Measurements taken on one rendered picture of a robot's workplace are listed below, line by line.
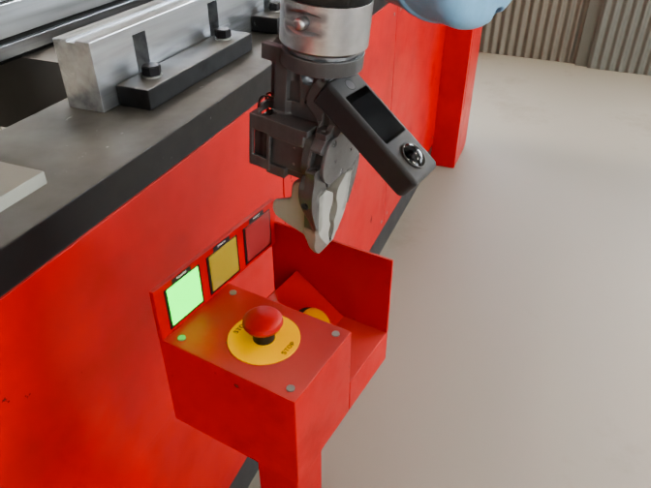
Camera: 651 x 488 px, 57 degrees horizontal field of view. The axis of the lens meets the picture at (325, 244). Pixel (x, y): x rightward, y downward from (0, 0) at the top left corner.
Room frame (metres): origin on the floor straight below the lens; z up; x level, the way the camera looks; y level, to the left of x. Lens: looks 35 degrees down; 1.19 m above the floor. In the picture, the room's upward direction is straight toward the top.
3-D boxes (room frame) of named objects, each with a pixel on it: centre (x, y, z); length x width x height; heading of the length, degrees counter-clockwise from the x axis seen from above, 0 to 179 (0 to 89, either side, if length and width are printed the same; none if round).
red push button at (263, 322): (0.44, 0.06, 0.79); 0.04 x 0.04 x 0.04
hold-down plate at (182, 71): (0.93, 0.21, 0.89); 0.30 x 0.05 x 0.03; 158
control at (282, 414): (0.48, 0.05, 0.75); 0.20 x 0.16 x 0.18; 150
